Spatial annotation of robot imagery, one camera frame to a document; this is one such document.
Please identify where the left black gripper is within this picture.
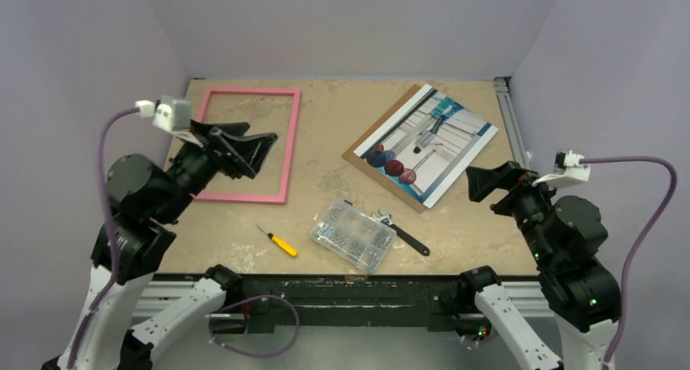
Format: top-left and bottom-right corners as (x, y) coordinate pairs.
(157, 116), (277, 220)

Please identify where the pink picture frame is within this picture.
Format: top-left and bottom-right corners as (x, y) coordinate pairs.
(195, 86), (301, 205)

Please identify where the printed photo with balls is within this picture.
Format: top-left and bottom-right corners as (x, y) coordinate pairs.
(367, 85), (499, 210)

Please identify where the yellow handled screwdriver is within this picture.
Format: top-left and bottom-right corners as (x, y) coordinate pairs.
(255, 224), (298, 258)

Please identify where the brown fibreboard backing board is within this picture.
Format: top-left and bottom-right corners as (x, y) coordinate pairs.
(341, 85), (426, 213)

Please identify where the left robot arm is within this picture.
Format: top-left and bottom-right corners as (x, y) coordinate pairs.
(45, 122), (277, 369)

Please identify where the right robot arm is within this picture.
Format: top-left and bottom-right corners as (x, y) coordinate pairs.
(448, 153), (622, 369)

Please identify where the clear screw organizer box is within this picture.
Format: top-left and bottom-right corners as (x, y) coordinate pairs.
(309, 200), (397, 275)

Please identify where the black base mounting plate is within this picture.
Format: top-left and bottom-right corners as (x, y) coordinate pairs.
(161, 272), (540, 335)

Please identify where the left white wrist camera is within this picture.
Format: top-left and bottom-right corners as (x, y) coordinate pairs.
(134, 96), (203, 147)

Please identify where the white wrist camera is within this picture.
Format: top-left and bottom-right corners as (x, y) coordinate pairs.
(134, 96), (203, 147)
(532, 150), (591, 189)

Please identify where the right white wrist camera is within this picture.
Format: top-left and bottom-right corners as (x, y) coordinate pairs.
(532, 150), (591, 189)

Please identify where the aluminium rail right side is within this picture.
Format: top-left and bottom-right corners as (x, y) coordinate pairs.
(493, 77), (532, 169)

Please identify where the aluminium rail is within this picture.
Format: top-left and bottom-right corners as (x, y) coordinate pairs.
(493, 77), (532, 169)
(133, 274), (552, 320)

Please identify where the adjustable wrench black handle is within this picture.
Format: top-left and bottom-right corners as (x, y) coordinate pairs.
(372, 209), (430, 257)

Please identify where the aluminium rail front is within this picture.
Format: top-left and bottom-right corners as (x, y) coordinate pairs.
(133, 274), (552, 320)

